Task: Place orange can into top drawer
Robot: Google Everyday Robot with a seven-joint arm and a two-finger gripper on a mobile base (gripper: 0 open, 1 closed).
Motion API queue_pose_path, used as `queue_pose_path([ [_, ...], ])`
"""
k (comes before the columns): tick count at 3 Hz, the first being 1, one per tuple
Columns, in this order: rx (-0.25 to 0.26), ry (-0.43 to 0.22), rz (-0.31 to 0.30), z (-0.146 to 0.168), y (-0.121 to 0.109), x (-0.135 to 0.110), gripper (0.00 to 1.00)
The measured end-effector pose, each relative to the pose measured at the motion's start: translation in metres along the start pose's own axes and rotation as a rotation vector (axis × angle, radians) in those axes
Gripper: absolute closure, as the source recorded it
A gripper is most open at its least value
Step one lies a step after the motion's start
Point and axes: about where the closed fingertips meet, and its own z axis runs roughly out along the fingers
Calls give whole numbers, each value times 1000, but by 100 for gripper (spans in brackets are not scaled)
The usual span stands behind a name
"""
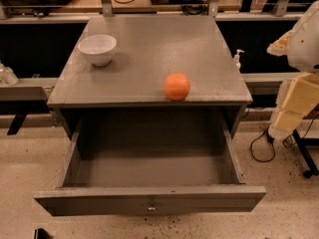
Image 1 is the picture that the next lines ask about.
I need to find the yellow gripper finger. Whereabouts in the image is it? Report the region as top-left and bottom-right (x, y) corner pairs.
(267, 30), (294, 56)
(268, 73), (319, 139)

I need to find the orange round can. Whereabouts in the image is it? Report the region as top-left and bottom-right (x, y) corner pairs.
(163, 73), (190, 101)

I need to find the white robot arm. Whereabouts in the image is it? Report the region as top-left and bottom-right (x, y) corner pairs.
(267, 1), (319, 139)

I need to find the metal drawer knob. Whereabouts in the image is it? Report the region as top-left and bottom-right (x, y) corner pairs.
(147, 200), (158, 213)

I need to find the open grey top drawer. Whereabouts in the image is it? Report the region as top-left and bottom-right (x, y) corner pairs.
(34, 108), (266, 216)

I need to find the white pump bottle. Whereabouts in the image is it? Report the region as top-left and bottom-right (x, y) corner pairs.
(233, 49), (245, 70)

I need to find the black stand leg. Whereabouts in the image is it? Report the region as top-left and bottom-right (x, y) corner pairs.
(293, 130), (319, 178)

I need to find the grey cabinet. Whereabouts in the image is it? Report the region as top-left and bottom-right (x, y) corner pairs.
(48, 15), (252, 135)

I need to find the white ceramic bowl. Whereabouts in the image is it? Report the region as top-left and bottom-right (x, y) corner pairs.
(78, 35), (118, 66)

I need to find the black object at floor edge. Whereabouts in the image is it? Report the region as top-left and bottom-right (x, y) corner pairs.
(33, 228), (50, 239)

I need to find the black floor cable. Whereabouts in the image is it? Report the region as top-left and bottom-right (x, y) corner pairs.
(249, 115), (319, 163)

